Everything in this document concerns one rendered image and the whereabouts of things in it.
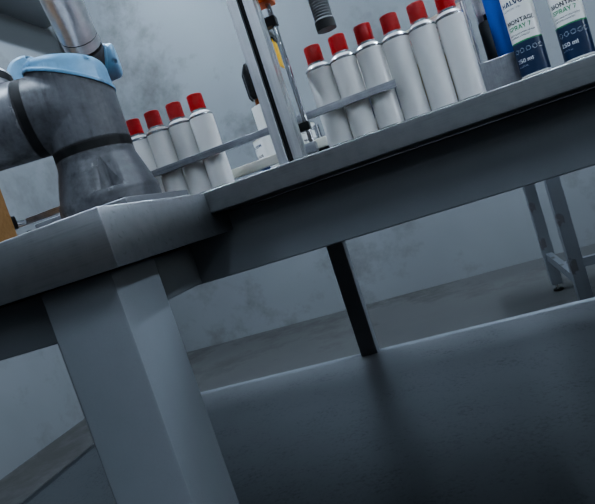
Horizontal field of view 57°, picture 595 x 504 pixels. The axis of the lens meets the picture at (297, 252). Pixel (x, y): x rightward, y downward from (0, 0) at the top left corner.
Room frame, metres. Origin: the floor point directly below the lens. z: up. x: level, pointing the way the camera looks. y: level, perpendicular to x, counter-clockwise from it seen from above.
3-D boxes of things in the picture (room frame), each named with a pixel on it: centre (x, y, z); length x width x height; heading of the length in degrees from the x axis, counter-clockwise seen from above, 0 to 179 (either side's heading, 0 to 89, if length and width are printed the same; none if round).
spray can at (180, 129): (1.20, 0.15, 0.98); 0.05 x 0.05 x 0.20
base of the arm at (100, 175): (0.85, 0.24, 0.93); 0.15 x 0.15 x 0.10
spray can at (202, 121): (1.18, 0.10, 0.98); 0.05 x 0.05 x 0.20
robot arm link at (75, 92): (0.84, 0.25, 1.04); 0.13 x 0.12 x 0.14; 97
